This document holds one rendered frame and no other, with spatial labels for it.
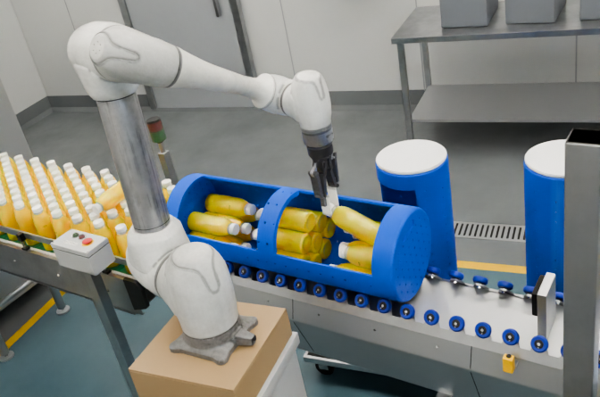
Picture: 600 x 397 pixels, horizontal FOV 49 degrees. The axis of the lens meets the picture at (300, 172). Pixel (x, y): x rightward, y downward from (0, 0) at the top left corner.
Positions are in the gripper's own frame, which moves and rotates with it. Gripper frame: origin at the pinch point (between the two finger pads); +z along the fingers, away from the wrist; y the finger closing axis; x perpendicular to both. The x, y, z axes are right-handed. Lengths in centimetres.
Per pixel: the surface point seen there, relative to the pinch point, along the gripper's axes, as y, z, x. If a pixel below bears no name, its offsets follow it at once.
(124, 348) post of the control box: -29, 66, 89
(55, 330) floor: 7, 126, 206
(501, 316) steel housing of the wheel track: 2, 31, -51
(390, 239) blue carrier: -7.9, 3.8, -23.6
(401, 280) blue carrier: -8.4, 17.4, -25.6
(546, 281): 2, 16, -63
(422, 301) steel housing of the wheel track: -0.1, 31.4, -27.4
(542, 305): -4, 19, -64
